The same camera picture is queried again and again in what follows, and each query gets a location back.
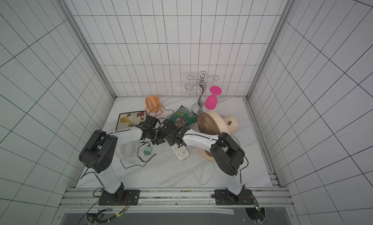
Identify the white power strip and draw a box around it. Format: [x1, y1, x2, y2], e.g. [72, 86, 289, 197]
[171, 144, 189, 161]

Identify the green usb charger plug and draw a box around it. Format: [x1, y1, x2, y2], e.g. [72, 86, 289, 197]
[143, 146, 153, 156]

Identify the large beige desk fan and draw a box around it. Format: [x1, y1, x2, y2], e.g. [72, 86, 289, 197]
[197, 109, 240, 163]

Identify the black white-fan cable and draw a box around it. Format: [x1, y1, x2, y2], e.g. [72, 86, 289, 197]
[120, 142, 157, 169]

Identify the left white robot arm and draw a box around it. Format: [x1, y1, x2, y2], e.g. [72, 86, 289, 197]
[79, 115, 159, 206]

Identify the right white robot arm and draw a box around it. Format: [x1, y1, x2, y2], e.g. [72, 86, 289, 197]
[160, 121, 245, 196]

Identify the small orange desk fan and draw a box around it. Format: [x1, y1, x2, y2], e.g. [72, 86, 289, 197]
[145, 95, 164, 117]

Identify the green chip bag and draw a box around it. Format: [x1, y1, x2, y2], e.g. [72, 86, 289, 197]
[168, 105, 198, 128]

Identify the pink plastic wine glass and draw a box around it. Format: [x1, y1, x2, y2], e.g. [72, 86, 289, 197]
[205, 86, 222, 110]

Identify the silver glass holder stand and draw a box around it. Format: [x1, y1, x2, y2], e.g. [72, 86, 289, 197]
[184, 71, 220, 116]

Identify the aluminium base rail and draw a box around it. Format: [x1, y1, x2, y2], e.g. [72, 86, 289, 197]
[59, 188, 294, 214]

